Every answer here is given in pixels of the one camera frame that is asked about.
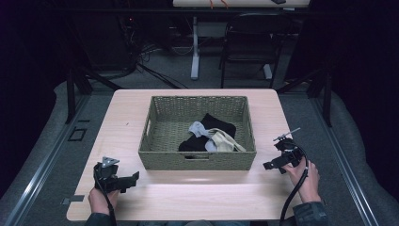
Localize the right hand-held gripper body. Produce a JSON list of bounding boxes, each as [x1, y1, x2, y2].
[[272, 126, 306, 168]]

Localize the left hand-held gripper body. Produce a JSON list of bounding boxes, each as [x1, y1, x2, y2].
[[93, 155, 127, 194]]

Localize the person's left hand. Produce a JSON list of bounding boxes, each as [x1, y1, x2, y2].
[[88, 186, 120, 216]]

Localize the person's right hand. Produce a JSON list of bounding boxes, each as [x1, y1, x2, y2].
[[281, 158, 322, 203]]

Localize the grey tape strip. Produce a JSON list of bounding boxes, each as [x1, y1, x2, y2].
[[61, 194, 86, 206]]

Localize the beige sock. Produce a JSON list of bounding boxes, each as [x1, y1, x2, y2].
[[208, 127, 247, 153]]

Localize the black metal stand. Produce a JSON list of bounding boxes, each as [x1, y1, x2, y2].
[[275, 65, 334, 128], [63, 64, 124, 125]]

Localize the green woven basket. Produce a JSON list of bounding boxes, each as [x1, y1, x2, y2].
[[137, 95, 258, 171]]

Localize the black sock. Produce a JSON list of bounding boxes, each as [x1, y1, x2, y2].
[[177, 113, 237, 153]]

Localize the white desk leg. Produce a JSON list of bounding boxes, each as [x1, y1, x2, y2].
[[190, 15, 201, 81], [263, 63, 274, 81]]

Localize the grey sock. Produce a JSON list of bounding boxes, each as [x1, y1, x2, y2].
[[187, 121, 219, 153]]

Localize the black chair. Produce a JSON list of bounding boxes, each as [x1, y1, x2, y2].
[[218, 11, 295, 89]]

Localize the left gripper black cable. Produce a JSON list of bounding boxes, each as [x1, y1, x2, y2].
[[93, 164, 118, 226]]

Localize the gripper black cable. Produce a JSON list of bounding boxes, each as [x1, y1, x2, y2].
[[93, 164, 118, 226], [279, 144, 311, 226]]

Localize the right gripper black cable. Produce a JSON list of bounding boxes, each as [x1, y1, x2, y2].
[[279, 144, 311, 226]]

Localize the metal floor rail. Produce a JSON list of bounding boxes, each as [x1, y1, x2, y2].
[[310, 96, 380, 226], [3, 93, 92, 226]]

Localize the bundle of floor cables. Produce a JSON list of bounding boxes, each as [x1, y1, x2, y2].
[[117, 13, 190, 90]]

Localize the orange cables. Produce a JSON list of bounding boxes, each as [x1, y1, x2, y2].
[[208, 0, 231, 9]]

